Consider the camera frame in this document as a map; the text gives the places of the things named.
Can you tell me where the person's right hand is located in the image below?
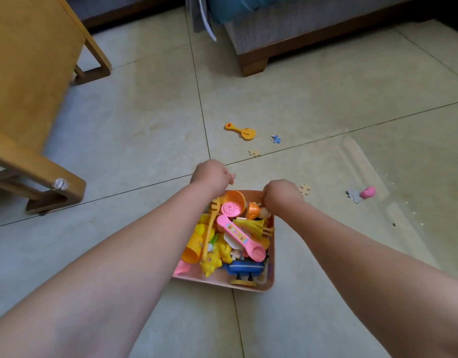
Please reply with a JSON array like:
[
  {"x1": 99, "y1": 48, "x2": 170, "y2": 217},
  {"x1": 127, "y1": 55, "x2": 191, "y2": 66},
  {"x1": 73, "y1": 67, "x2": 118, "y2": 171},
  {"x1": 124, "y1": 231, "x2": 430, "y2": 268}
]
[{"x1": 262, "y1": 179, "x2": 306, "y2": 217}]

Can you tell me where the person's left hand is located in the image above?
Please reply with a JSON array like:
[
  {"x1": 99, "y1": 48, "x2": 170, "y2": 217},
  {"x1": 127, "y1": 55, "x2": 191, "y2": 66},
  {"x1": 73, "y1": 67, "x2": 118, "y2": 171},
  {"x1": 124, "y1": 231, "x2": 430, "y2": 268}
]
[{"x1": 190, "y1": 159, "x2": 236, "y2": 200}]

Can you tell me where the pink plastic toy tray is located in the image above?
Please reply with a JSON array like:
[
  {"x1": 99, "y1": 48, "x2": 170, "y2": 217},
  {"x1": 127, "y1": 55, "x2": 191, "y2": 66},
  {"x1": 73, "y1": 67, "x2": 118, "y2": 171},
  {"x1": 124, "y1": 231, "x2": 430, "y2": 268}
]
[{"x1": 172, "y1": 189, "x2": 276, "y2": 293}]

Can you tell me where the person's left forearm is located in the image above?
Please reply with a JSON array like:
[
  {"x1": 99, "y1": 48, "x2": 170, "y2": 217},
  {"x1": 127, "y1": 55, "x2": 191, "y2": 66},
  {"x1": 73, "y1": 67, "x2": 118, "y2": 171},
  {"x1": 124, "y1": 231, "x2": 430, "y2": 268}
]
[{"x1": 0, "y1": 182, "x2": 227, "y2": 358}]

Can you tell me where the person's right forearm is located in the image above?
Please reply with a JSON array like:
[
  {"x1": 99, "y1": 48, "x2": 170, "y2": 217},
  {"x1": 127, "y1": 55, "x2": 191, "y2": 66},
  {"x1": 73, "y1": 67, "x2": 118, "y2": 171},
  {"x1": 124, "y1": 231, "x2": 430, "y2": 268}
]
[{"x1": 274, "y1": 200, "x2": 458, "y2": 358}]

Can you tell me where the orange toy bowl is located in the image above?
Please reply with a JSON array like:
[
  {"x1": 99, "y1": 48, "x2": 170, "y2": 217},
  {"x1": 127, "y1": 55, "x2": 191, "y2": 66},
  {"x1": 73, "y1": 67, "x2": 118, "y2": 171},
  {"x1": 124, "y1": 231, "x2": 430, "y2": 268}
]
[{"x1": 222, "y1": 190, "x2": 247, "y2": 217}]

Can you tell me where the yellow toy broom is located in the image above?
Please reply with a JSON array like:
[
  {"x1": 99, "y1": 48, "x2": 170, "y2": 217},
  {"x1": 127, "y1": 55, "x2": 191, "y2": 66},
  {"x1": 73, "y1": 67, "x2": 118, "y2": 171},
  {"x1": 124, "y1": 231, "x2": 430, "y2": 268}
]
[{"x1": 233, "y1": 218, "x2": 268, "y2": 239}]

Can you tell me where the orange toy spatula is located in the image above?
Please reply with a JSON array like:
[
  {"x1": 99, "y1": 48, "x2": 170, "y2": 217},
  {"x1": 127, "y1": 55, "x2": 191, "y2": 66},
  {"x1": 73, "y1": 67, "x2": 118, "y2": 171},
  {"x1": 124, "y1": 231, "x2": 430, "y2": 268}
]
[{"x1": 224, "y1": 122, "x2": 256, "y2": 141}]

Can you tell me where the yellow toy pasta fork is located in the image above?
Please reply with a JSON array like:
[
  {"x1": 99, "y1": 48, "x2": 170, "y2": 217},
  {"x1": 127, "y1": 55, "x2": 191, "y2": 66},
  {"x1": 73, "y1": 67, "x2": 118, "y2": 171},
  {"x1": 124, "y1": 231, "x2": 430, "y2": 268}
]
[{"x1": 201, "y1": 197, "x2": 222, "y2": 263}]

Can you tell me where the blue toy vehicle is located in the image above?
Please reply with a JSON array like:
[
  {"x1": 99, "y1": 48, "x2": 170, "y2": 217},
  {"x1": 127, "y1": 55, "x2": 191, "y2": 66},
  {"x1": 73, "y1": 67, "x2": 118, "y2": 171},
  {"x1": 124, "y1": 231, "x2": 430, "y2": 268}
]
[{"x1": 224, "y1": 257, "x2": 267, "y2": 287}]

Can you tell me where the yellow toy cup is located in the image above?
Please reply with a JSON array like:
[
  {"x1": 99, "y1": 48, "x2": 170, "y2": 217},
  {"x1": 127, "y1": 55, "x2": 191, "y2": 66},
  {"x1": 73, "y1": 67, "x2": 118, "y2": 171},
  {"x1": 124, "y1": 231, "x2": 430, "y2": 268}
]
[{"x1": 181, "y1": 224, "x2": 214, "y2": 264}]

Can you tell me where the yellow toy dinosaur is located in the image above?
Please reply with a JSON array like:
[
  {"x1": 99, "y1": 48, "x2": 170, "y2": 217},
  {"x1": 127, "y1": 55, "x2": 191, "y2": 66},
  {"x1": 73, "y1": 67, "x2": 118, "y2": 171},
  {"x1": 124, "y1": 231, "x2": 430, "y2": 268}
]
[{"x1": 200, "y1": 238, "x2": 233, "y2": 278}]

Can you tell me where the grey hanging cloth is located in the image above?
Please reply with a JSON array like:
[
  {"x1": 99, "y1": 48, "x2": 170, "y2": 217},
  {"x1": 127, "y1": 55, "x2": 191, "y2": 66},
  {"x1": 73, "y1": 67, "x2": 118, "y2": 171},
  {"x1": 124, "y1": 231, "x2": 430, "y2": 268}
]
[{"x1": 184, "y1": 0, "x2": 217, "y2": 42}]

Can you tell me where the blue cloth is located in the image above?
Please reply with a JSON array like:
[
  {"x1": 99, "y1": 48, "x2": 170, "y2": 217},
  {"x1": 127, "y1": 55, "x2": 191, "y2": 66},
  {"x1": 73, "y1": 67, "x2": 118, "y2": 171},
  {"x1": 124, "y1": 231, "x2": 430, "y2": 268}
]
[{"x1": 206, "y1": 0, "x2": 289, "y2": 24}]

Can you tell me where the grey sofa with wooden base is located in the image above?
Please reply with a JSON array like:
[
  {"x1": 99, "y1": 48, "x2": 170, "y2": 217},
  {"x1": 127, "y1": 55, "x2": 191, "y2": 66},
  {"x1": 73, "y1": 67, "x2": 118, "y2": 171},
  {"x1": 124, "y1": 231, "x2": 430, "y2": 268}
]
[{"x1": 224, "y1": 0, "x2": 458, "y2": 77}]

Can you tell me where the dark grey sofa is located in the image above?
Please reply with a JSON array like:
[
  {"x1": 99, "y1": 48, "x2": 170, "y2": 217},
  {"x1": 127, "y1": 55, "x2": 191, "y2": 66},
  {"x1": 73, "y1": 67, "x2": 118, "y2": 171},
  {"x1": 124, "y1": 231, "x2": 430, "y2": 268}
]
[{"x1": 65, "y1": 0, "x2": 186, "y2": 31}]

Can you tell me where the wooden table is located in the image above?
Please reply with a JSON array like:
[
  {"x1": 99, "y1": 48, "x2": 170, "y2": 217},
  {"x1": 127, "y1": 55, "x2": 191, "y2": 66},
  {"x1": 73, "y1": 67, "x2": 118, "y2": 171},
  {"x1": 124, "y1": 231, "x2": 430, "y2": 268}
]
[{"x1": 0, "y1": 0, "x2": 112, "y2": 215}]

